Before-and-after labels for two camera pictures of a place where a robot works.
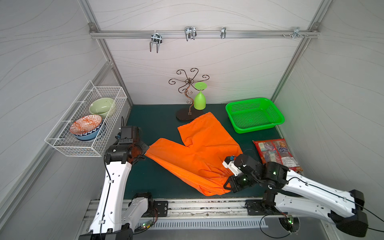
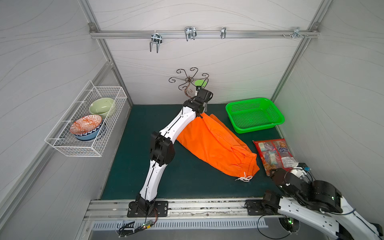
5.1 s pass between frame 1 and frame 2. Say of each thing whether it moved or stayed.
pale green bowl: stayed
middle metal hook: stayed
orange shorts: moved
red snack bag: stayed
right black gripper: moved
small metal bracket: stayed
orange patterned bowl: stayed
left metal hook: stayed
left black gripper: moved
